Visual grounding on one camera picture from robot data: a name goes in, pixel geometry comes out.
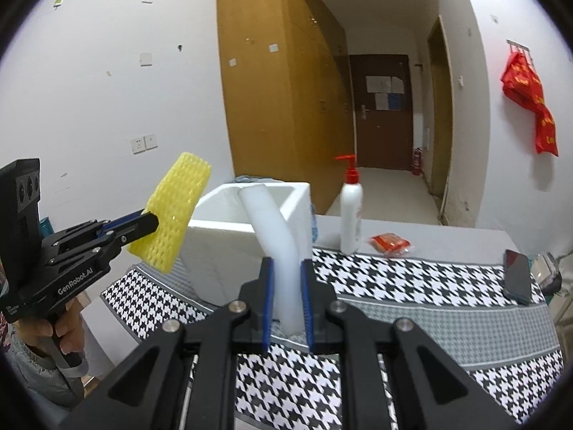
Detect red snack packet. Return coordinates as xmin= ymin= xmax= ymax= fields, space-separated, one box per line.
xmin=366 ymin=231 xmax=413 ymax=256

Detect metal wall hook rack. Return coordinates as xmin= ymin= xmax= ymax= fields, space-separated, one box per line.
xmin=507 ymin=39 xmax=536 ymax=66

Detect person's left hand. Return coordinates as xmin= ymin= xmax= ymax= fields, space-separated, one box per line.
xmin=18 ymin=298 xmax=87 ymax=362

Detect wooden wardrobe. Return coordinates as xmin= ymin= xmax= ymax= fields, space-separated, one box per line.
xmin=215 ymin=0 xmax=357 ymax=216

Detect wooden side door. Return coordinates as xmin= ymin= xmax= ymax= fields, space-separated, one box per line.
xmin=425 ymin=15 xmax=454 ymax=209

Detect black smartphone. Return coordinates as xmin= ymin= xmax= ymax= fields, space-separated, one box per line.
xmin=502 ymin=248 xmax=535 ymax=306

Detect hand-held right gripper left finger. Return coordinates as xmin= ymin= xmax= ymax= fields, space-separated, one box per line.
xmin=58 ymin=257 xmax=275 ymax=430

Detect white foam strip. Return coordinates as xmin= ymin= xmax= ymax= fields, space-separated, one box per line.
xmin=239 ymin=182 xmax=302 ymax=336

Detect white pump bottle red cap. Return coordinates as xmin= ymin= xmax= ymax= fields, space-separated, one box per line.
xmin=334 ymin=154 xmax=365 ymax=255

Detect white paper notices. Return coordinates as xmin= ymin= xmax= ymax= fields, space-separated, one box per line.
xmin=366 ymin=76 xmax=405 ymax=95

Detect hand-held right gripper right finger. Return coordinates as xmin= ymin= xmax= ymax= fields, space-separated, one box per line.
xmin=300 ymin=258 xmax=521 ymax=430

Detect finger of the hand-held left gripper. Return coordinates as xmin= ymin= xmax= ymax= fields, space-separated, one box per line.
xmin=109 ymin=213 xmax=160 ymax=252
xmin=95 ymin=209 xmax=149 ymax=237

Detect brown entrance door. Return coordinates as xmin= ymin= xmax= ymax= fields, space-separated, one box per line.
xmin=348 ymin=53 xmax=412 ymax=171

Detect white foam box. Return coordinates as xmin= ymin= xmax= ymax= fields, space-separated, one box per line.
xmin=178 ymin=182 xmax=313 ymax=319

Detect houndstooth bed sheet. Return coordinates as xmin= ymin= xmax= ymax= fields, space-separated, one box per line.
xmin=83 ymin=212 xmax=565 ymax=430

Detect blue paper notice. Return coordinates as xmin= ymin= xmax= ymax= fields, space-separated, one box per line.
xmin=375 ymin=93 xmax=404 ymax=111

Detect red plastic bag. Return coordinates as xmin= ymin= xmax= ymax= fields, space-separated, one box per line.
xmin=500 ymin=51 xmax=560 ymax=157

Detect person's left forearm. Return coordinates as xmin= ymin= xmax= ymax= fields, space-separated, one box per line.
xmin=0 ymin=318 xmax=87 ymax=409

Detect yellow foam net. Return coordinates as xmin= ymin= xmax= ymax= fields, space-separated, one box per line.
xmin=126 ymin=151 xmax=212 ymax=274

